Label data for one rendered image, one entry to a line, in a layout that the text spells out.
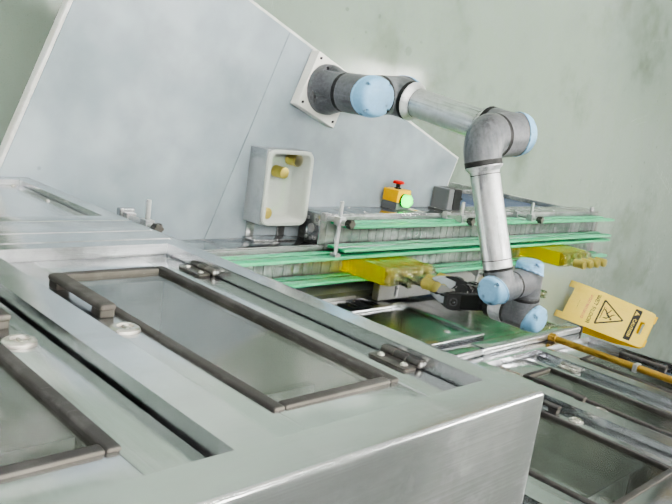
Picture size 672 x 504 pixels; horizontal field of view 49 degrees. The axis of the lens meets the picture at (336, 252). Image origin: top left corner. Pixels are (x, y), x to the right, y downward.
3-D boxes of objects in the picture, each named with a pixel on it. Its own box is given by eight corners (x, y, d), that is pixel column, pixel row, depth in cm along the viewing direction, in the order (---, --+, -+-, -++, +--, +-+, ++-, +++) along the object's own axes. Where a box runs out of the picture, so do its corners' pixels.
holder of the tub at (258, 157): (240, 237, 223) (256, 243, 217) (251, 145, 217) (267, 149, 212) (284, 235, 234) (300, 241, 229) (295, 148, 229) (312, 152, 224)
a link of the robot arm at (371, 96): (334, 71, 215) (367, 75, 205) (367, 72, 224) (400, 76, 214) (331, 113, 218) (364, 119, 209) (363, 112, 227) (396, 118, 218)
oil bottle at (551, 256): (518, 255, 309) (580, 272, 290) (520, 242, 308) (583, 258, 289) (525, 255, 313) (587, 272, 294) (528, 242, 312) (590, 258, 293)
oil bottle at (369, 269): (340, 270, 237) (389, 288, 222) (343, 253, 236) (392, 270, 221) (352, 269, 241) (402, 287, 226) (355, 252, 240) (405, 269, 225)
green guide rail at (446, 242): (326, 247, 229) (344, 253, 224) (327, 243, 229) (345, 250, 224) (595, 233, 351) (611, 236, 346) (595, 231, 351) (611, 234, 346)
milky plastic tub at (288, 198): (243, 220, 221) (261, 226, 215) (251, 144, 217) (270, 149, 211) (287, 219, 233) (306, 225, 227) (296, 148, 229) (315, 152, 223)
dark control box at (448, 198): (429, 206, 281) (446, 210, 275) (432, 185, 280) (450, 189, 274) (442, 206, 287) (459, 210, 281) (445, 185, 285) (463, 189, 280)
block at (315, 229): (301, 240, 231) (316, 245, 226) (305, 210, 229) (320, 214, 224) (309, 239, 233) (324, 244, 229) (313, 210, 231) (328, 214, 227)
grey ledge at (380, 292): (357, 293, 260) (381, 302, 252) (361, 269, 258) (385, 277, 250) (508, 276, 326) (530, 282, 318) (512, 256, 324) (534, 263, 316)
